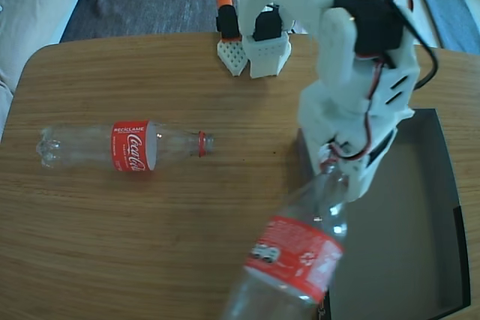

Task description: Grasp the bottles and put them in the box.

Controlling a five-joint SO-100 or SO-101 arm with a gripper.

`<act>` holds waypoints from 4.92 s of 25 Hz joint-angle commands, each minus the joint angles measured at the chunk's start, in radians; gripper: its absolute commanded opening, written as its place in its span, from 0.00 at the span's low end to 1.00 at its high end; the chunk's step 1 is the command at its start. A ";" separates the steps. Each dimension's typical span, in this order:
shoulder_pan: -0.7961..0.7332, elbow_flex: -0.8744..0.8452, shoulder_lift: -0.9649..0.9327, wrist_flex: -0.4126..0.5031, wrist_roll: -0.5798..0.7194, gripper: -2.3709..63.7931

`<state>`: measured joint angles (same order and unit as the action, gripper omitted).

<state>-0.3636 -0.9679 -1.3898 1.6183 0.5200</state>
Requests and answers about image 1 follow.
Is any clear bottle nutrition marks label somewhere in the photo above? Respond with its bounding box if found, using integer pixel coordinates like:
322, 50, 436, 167
219, 147, 352, 320

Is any clear bottle script logo label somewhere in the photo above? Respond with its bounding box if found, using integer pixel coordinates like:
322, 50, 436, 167
36, 119, 217, 173

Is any grey cardboard box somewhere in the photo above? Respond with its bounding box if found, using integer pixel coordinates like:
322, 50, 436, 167
297, 108, 472, 320

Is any white rug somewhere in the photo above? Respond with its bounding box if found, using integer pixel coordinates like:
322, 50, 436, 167
290, 0, 440, 49

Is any blue fabric strip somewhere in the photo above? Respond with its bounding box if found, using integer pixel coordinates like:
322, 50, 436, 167
406, 0, 480, 55

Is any white sofa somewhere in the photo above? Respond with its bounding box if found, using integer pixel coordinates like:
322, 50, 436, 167
0, 0, 97, 98

